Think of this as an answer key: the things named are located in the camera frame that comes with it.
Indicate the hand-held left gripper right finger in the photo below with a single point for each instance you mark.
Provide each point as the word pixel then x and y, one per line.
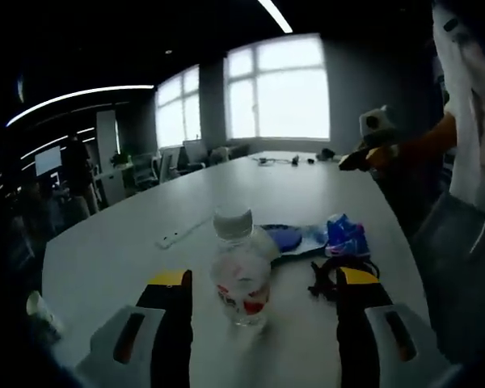
pixel 355 331

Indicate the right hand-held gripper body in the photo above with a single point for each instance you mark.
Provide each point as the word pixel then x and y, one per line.
pixel 378 125

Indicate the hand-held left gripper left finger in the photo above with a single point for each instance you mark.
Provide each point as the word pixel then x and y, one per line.
pixel 169 331

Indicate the blue patterned packet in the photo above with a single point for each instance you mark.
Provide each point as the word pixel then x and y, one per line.
pixel 347 238

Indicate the clear plastic water bottle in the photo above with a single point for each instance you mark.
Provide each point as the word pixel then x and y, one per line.
pixel 240 275

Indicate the clear package with blue pad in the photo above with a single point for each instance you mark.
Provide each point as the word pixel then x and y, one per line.
pixel 285 236

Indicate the white paper cup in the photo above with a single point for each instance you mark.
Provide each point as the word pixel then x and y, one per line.
pixel 44 313

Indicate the dark bundle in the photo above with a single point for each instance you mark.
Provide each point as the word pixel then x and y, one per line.
pixel 328 154

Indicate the dark charger adapter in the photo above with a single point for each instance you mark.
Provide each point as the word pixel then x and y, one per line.
pixel 296 160

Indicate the white table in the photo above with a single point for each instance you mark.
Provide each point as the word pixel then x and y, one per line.
pixel 266 190

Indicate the person's white jacket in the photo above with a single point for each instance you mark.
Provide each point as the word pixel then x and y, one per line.
pixel 469 101

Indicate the white power strip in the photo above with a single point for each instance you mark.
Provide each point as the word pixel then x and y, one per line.
pixel 182 234

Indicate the large bright window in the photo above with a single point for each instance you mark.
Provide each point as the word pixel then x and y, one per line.
pixel 279 89

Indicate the green potted plant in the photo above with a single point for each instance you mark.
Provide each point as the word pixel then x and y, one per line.
pixel 122 159

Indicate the narrow bright window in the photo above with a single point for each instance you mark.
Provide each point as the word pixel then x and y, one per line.
pixel 178 109

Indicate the long ceiling light strip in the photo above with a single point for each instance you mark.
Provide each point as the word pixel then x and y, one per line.
pixel 72 97

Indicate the white wall screen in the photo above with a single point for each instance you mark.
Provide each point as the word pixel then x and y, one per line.
pixel 48 161

